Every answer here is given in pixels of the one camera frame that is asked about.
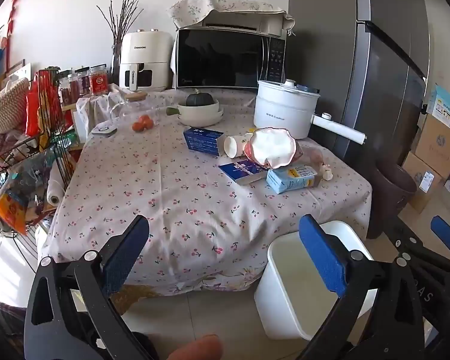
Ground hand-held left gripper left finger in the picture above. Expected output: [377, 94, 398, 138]
[23, 214, 151, 360]

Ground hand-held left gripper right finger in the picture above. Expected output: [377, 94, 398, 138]
[298, 214, 425, 360]

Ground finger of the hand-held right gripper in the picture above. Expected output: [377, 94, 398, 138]
[430, 215, 450, 271]
[393, 214, 447, 271]

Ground white plastic bin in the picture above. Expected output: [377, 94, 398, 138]
[254, 220, 379, 342]

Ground person's left hand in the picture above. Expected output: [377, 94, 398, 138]
[167, 334, 223, 360]

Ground brown waste bin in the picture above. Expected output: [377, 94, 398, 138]
[365, 159, 418, 240]

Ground small cardboard box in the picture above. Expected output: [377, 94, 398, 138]
[402, 152, 445, 214]

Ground cherry print tablecloth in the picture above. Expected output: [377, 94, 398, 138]
[35, 86, 374, 295]

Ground light blue carton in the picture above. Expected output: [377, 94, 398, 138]
[266, 165, 319, 194]

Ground large cardboard box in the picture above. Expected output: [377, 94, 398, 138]
[414, 114, 450, 179]

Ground white roll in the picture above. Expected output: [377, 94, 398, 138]
[47, 174, 65, 207]

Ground dark blue flat box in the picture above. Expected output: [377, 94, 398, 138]
[218, 159, 269, 185]

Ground red instant noodle box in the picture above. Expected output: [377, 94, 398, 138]
[244, 127, 299, 169]

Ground orange snack packet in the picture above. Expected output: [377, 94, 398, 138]
[0, 191, 27, 235]

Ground blue and white box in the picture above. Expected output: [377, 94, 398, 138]
[427, 84, 450, 132]

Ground small white device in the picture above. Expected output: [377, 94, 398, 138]
[91, 123, 118, 137]

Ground blue cardboard box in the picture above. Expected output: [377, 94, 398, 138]
[183, 127, 226, 157]

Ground person's plaid trousers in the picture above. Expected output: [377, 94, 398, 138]
[0, 300, 29, 360]

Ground floral paper cup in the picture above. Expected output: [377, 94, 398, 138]
[224, 133, 254, 159]

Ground white paper bag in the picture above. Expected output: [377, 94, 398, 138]
[74, 97, 98, 144]

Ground white electric pot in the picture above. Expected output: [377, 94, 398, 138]
[254, 79, 367, 145]

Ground glass teapot with wooden lid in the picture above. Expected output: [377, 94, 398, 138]
[110, 92, 160, 128]

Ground white ceramic bowl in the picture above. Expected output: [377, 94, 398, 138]
[178, 99, 220, 119]

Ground red snack packets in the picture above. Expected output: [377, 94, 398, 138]
[25, 73, 64, 137]

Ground dark green pumpkin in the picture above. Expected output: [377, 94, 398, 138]
[185, 89, 214, 106]

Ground glass jar with dark contents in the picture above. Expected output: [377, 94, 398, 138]
[58, 71, 79, 104]
[73, 68, 91, 96]

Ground red label glass jar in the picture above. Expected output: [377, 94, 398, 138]
[89, 65, 109, 96]

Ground woven basket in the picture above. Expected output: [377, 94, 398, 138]
[0, 77, 31, 134]

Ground glass vase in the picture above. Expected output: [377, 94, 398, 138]
[110, 43, 124, 83]

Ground white air fryer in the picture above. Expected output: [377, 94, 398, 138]
[119, 29, 174, 92]

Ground grey refrigerator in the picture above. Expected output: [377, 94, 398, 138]
[289, 0, 432, 166]

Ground wooden board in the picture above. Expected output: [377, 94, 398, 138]
[4, 60, 32, 83]

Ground black microwave oven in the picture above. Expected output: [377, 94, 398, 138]
[171, 26, 287, 91]

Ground dried twig bunch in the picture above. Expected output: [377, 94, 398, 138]
[96, 0, 151, 47]

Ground floral cloth cover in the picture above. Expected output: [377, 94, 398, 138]
[167, 0, 297, 38]

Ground black wire rack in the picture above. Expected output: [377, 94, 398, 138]
[0, 67, 79, 274]

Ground red hanging string ornament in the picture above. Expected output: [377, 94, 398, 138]
[7, 0, 27, 36]

